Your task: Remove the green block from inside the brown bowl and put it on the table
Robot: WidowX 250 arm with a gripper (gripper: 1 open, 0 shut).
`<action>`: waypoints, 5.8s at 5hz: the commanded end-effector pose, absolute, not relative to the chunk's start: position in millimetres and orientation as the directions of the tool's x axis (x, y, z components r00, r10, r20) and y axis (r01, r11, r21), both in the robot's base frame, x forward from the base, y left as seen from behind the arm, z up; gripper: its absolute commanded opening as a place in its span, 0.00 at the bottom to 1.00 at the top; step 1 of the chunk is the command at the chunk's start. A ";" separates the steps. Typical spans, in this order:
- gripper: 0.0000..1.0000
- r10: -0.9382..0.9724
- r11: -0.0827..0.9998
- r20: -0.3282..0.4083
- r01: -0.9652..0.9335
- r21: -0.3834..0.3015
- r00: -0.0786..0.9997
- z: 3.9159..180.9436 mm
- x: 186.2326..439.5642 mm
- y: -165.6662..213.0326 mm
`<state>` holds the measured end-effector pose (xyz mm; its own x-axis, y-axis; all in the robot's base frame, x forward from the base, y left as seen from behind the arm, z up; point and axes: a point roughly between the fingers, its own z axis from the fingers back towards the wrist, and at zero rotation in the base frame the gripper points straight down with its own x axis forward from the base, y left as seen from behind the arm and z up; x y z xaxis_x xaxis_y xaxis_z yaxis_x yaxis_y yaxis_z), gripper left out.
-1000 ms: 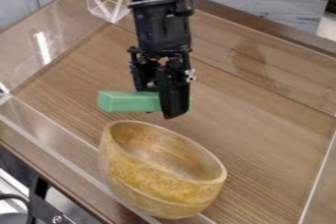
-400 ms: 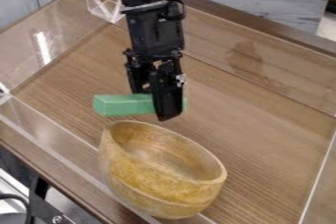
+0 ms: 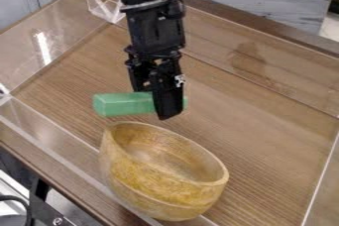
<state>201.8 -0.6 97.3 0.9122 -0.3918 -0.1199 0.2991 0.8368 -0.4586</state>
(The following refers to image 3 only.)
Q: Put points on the clear acrylic corner bracket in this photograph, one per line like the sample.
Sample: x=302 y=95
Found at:
x=106 y=10

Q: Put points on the black table leg bracket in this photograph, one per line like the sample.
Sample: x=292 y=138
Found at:
x=43 y=213

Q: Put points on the green rectangular block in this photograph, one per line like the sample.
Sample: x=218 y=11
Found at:
x=123 y=103

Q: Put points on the clear acrylic tray walls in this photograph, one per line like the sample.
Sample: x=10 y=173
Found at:
x=263 y=92

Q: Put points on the brown wooden bowl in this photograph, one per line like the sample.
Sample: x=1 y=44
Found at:
x=162 y=173

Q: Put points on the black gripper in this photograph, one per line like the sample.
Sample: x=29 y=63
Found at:
x=157 y=34

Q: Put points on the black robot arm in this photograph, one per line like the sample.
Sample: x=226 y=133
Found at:
x=157 y=33

